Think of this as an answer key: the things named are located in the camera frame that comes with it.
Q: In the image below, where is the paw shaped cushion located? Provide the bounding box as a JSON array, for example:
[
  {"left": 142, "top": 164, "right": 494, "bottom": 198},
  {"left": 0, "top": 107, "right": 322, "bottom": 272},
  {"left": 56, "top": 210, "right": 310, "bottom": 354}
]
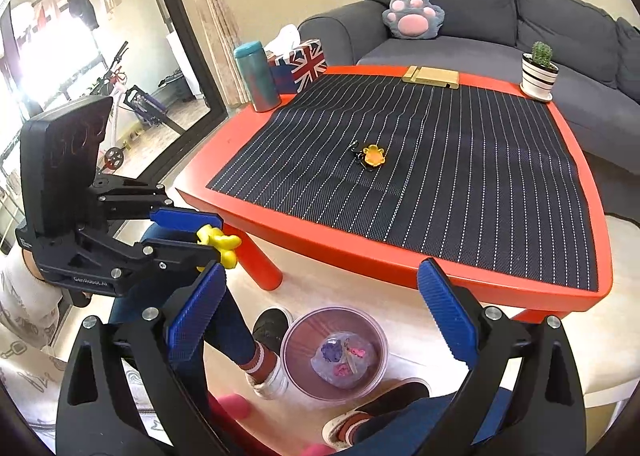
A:
[{"left": 382, "top": 0, "right": 446, "bottom": 41}]

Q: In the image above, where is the potted cactus in striped pot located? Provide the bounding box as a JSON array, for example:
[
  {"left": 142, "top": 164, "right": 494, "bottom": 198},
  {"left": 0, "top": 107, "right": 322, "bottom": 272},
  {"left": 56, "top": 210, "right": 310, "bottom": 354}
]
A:
[{"left": 520, "top": 41, "right": 559, "bottom": 102}]

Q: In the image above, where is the dark hanging jacket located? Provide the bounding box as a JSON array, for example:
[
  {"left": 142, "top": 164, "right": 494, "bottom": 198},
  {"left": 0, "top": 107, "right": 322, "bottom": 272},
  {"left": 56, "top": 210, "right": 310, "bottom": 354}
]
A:
[{"left": 66, "top": 0, "right": 99, "bottom": 30}]

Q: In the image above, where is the dark grey sofa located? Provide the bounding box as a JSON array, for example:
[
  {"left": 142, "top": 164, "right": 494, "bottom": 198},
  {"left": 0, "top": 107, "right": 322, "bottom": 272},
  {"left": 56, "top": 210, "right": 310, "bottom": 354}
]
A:
[{"left": 298, "top": 0, "right": 640, "bottom": 162}]

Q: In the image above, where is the person's left forearm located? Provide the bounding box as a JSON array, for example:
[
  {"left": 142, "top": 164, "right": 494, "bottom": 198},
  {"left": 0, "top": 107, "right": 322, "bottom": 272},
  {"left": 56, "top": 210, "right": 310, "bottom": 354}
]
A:
[{"left": 0, "top": 253, "right": 68, "bottom": 364}]

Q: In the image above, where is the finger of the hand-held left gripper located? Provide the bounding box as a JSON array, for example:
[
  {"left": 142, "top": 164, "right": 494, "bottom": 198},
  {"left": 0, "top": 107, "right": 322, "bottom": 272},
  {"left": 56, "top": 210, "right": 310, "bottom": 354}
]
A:
[
  {"left": 92, "top": 173, "right": 224, "bottom": 232},
  {"left": 75, "top": 223, "right": 221, "bottom": 279}
]

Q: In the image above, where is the orange toy keychain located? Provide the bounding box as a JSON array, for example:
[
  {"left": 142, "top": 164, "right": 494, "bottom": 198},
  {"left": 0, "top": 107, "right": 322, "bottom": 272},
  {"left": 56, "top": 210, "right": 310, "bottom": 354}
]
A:
[{"left": 350, "top": 142, "right": 387, "bottom": 171}]

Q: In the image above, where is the pink translucent bin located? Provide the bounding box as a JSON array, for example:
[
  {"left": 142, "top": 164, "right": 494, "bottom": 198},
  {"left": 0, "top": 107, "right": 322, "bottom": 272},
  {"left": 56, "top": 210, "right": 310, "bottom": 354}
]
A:
[{"left": 280, "top": 306, "right": 390, "bottom": 403}]

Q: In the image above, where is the person's left shoe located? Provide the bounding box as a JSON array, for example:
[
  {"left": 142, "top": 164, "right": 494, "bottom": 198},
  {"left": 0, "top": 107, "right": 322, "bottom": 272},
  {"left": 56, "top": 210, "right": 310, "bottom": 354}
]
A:
[{"left": 245, "top": 307, "right": 294, "bottom": 400}]

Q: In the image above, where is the beige curtain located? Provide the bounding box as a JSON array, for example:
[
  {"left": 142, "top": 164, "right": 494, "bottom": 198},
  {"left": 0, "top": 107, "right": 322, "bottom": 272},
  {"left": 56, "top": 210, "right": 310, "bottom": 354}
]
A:
[{"left": 186, "top": 0, "right": 242, "bottom": 109}]

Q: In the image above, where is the black striped table mat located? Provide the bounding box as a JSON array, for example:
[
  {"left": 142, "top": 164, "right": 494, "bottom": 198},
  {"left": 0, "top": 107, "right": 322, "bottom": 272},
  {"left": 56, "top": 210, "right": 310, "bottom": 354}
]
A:
[{"left": 207, "top": 73, "right": 599, "bottom": 293}]

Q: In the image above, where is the person's shoe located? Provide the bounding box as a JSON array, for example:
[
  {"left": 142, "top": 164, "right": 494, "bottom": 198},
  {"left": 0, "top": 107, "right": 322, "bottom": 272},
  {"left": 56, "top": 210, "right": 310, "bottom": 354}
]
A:
[
  {"left": 245, "top": 307, "right": 294, "bottom": 400},
  {"left": 321, "top": 381, "right": 432, "bottom": 448}
]

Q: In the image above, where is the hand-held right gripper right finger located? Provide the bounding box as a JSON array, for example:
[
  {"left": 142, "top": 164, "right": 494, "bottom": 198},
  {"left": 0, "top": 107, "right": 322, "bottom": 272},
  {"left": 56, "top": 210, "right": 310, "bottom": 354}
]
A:
[{"left": 417, "top": 258, "right": 588, "bottom": 456}]

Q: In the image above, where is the yellow toy figure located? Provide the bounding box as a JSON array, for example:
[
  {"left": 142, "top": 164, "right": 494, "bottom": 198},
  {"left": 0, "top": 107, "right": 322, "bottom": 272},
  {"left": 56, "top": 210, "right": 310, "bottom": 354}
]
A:
[{"left": 196, "top": 224, "right": 242, "bottom": 269}]

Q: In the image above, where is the black framed mirror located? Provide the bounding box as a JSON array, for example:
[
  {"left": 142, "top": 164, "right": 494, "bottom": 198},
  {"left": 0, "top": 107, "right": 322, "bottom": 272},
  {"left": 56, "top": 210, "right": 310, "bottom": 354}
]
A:
[{"left": 0, "top": 0, "right": 230, "bottom": 257}]

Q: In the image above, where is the person's white printed shirt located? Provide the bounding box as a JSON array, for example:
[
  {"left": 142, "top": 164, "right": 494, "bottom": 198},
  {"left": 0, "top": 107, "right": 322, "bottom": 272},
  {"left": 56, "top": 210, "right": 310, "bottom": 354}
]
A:
[{"left": 0, "top": 346, "right": 156, "bottom": 437}]

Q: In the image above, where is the person's right shoe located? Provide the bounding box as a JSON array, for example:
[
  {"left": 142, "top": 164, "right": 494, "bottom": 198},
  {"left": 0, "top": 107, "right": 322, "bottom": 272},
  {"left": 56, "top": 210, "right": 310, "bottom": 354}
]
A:
[{"left": 321, "top": 381, "right": 432, "bottom": 448}]

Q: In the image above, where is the white rug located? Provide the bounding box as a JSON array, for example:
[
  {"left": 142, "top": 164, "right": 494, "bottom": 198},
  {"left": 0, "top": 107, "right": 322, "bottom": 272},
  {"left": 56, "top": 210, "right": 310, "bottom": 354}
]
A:
[{"left": 582, "top": 213, "right": 640, "bottom": 409}]

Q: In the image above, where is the white bicycle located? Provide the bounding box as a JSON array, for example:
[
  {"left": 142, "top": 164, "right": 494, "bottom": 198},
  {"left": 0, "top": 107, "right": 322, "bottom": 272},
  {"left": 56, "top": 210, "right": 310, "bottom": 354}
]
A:
[{"left": 97, "top": 41, "right": 168, "bottom": 177}]

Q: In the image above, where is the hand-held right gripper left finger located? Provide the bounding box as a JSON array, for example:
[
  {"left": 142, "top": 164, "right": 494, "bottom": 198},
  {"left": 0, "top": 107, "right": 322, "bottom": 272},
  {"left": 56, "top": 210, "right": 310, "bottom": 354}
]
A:
[{"left": 55, "top": 260, "right": 228, "bottom": 456}]

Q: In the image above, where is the teal bottle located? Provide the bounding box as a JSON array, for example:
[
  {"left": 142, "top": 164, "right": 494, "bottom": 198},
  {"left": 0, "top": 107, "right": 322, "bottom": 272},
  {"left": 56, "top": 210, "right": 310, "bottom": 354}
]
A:
[{"left": 233, "top": 41, "right": 281, "bottom": 113}]

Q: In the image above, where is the flag print tissue box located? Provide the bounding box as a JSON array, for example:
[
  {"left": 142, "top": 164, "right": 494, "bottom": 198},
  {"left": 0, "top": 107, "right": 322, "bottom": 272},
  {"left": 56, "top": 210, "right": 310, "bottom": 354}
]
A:
[{"left": 267, "top": 37, "right": 328, "bottom": 94}]

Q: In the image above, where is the red table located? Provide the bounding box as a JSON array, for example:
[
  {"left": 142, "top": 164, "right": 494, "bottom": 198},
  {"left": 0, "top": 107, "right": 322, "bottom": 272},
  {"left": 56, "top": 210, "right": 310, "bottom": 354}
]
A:
[{"left": 176, "top": 65, "right": 613, "bottom": 314}]

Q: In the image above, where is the white tissue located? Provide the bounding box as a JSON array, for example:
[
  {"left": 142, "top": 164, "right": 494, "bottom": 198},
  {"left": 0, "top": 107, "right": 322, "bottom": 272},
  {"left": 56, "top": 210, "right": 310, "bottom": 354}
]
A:
[{"left": 264, "top": 25, "right": 302, "bottom": 57}]

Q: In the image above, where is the person's right leg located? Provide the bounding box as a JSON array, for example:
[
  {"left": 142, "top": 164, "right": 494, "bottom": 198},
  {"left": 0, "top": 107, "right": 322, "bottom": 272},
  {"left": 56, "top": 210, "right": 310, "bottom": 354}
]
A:
[{"left": 350, "top": 388, "right": 501, "bottom": 456}]

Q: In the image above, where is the wooden phone stand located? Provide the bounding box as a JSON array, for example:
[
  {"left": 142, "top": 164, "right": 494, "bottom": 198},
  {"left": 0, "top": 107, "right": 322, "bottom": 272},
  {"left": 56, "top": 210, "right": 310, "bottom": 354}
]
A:
[{"left": 402, "top": 65, "right": 460, "bottom": 88}]

